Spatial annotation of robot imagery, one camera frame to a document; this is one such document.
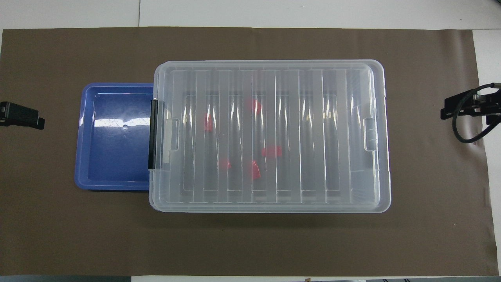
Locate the brown paper table mat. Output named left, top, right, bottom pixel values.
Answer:
left=0, top=27, right=499, bottom=277

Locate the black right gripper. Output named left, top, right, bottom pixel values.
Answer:
left=440, top=87, right=501, bottom=126

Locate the clear ribbed box lid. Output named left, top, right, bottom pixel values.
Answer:
left=149, top=60, right=392, bottom=214

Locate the blue plastic tray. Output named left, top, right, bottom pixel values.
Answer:
left=74, top=82, right=155, bottom=191

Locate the black box latch handle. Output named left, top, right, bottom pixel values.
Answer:
left=148, top=99, right=159, bottom=170

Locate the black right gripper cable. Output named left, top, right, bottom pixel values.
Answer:
left=452, top=83, right=501, bottom=144

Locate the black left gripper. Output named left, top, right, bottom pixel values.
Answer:
left=0, top=101, right=45, bottom=130

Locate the clear plastic storage box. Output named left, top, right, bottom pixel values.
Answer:
left=149, top=61, right=392, bottom=214

